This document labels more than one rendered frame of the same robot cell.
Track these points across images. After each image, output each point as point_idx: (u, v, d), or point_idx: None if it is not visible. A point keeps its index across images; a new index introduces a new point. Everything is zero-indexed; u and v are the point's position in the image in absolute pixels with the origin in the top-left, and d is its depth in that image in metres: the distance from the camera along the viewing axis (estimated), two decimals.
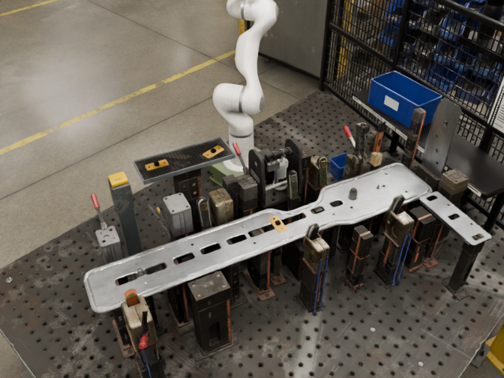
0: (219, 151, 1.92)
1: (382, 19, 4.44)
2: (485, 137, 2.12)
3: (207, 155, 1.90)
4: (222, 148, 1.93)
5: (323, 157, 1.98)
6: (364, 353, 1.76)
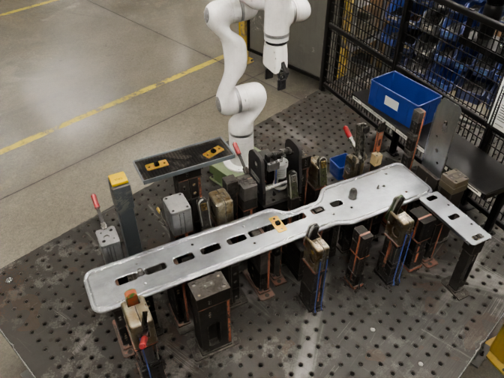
0: (219, 151, 1.92)
1: (382, 19, 4.44)
2: (485, 137, 2.12)
3: (207, 155, 1.90)
4: (222, 148, 1.93)
5: (323, 157, 1.98)
6: (364, 353, 1.76)
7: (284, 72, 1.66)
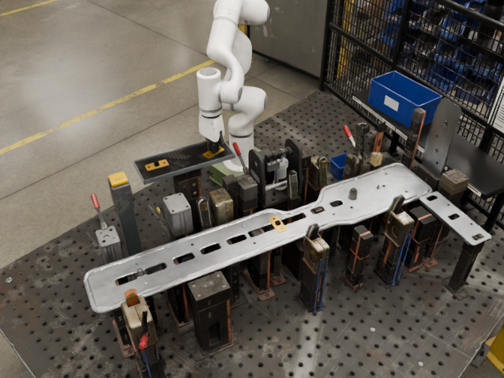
0: (219, 151, 1.91)
1: (382, 19, 4.44)
2: (485, 137, 2.12)
3: (207, 155, 1.90)
4: (222, 148, 1.93)
5: (323, 157, 1.98)
6: (364, 353, 1.76)
7: (220, 141, 1.83)
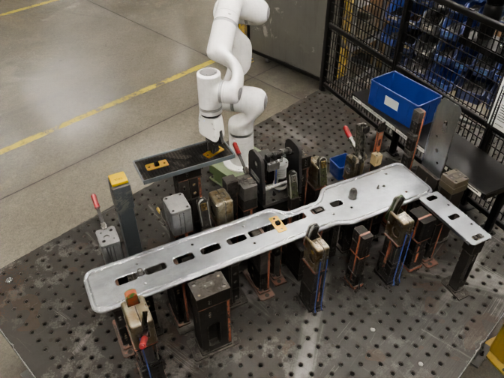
0: (219, 151, 1.92)
1: (382, 19, 4.44)
2: (485, 137, 2.12)
3: (207, 155, 1.90)
4: (222, 148, 1.93)
5: (323, 157, 1.98)
6: (364, 353, 1.76)
7: (220, 141, 1.83)
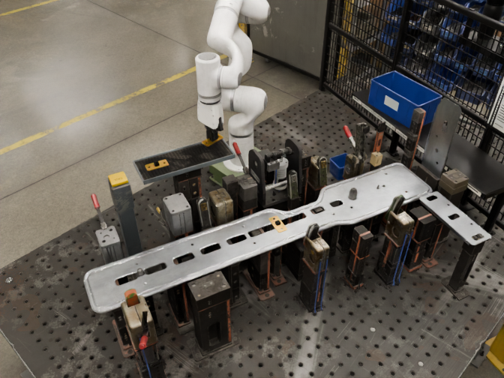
0: (218, 139, 1.88)
1: (382, 19, 4.44)
2: (485, 137, 2.12)
3: (206, 143, 1.86)
4: (221, 136, 1.90)
5: (323, 157, 1.98)
6: (364, 353, 1.76)
7: (219, 128, 1.80)
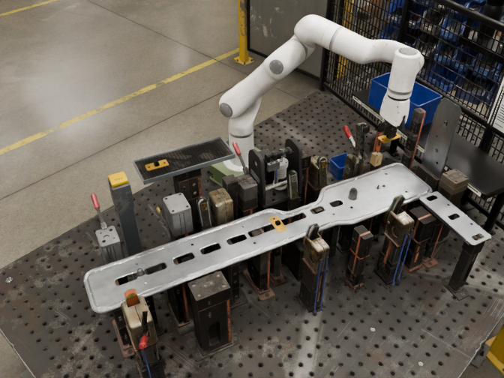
0: (395, 138, 1.83)
1: (382, 19, 4.44)
2: (485, 137, 2.12)
3: (382, 139, 1.82)
4: (399, 135, 1.85)
5: (323, 157, 1.98)
6: (364, 353, 1.76)
7: (400, 127, 1.75)
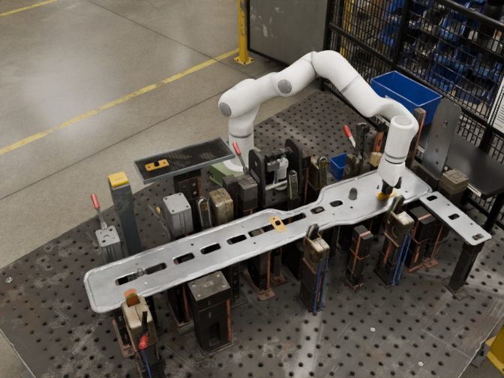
0: (391, 194, 1.95)
1: (382, 19, 4.44)
2: (485, 137, 2.12)
3: (379, 196, 1.94)
4: (395, 191, 1.97)
5: (323, 157, 1.98)
6: (364, 353, 1.76)
7: (397, 186, 1.87)
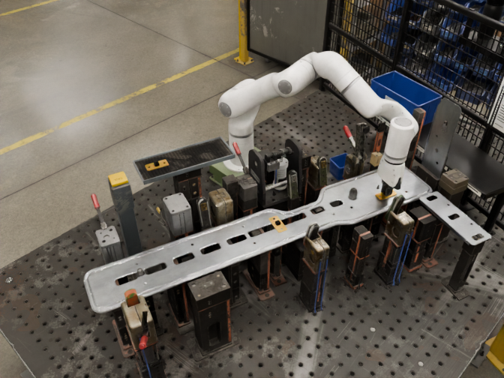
0: (391, 195, 1.96)
1: (382, 19, 4.44)
2: (485, 137, 2.12)
3: (379, 196, 1.95)
4: (395, 192, 1.97)
5: (323, 157, 1.98)
6: (364, 353, 1.76)
7: (397, 187, 1.88)
